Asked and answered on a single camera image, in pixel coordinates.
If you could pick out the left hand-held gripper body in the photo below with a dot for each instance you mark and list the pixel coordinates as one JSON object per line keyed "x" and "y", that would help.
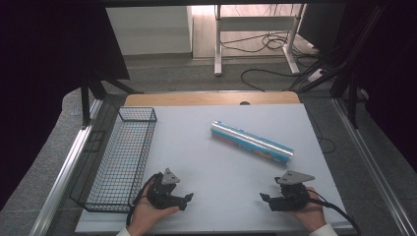
{"x": 162, "y": 193}

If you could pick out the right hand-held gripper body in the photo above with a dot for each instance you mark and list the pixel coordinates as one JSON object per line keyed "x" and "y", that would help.
{"x": 291, "y": 198}

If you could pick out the blue and silver foil roll box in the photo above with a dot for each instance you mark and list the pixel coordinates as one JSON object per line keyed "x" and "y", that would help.
{"x": 252, "y": 142}

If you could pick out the person's right hand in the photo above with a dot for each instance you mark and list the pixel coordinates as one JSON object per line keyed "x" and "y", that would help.
{"x": 313, "y": 216}

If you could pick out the person's left hand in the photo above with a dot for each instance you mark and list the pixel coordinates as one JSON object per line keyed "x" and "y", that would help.
{"x": 146, "y": 216}

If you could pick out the person's right white sleeve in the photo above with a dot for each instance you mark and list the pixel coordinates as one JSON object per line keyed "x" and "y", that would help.
{"x": 324, "y": 230}

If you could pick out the person's white sleeve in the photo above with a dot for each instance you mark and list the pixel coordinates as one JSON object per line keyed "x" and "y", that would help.
{"x": 324, "y": 230}
{"x": 124, "y": 232}

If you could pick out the person's left white sleeve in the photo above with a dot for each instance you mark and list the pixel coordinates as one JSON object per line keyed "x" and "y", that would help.
{"x": 124, "y": 232}

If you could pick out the wooden table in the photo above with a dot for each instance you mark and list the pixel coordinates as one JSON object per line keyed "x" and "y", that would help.
{"x": 209, "y": 98}

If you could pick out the black metal stand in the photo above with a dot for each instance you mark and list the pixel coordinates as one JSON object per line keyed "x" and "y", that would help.
{"x": 352, "y": 98}
{"x": 86, "y": 98}

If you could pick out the white power strip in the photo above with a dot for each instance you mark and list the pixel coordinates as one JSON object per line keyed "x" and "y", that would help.
{"x": 316, "y": 74}

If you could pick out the white cabinet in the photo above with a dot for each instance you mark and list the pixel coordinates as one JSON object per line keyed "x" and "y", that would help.
{"x": 149, "y": 31}

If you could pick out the dark curtain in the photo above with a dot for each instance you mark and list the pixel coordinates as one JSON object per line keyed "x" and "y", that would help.
{"x": 393, "y": 65}
{"x": 39, "y": 65}

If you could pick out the aluminium rail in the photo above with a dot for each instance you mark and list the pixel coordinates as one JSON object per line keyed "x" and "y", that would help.
{"x": 62, "y": 177}
{"x": 373, "y": 170}

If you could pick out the white desk frame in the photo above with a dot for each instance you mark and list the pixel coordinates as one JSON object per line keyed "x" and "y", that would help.
{"x": 218, "y": 49}

